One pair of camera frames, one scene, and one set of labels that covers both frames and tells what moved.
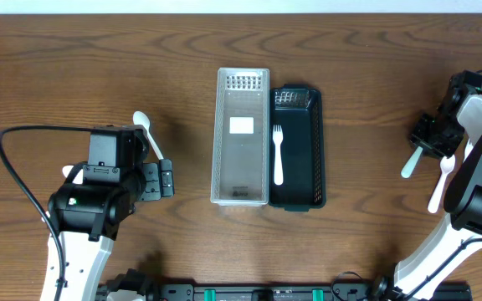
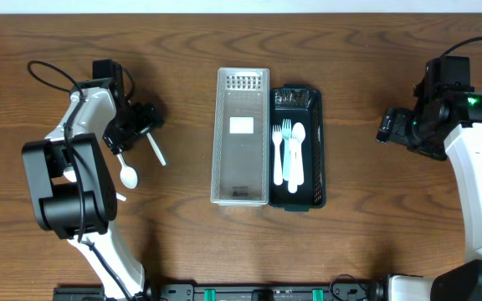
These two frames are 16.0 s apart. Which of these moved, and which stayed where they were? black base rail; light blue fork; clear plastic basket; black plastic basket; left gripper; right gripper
Moved: right gripper; light blue fork; left gripper
Stayed: black plastic basket; clear plastic basket; black base rail
